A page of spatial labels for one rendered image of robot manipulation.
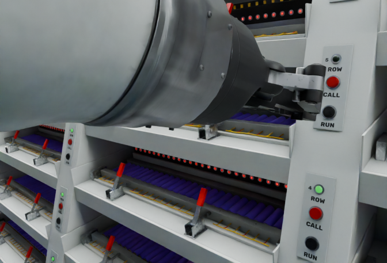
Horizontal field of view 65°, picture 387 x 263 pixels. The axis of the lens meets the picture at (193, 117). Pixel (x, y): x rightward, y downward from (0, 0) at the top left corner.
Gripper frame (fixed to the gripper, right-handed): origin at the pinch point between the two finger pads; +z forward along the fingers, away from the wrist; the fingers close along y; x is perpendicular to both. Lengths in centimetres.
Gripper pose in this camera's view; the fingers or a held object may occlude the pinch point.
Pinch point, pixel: (300, 105)
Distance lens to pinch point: 35.8
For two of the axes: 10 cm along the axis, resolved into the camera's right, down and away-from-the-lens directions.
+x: 1.4, -9.9, 0.2
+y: 7.6, 1.0, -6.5
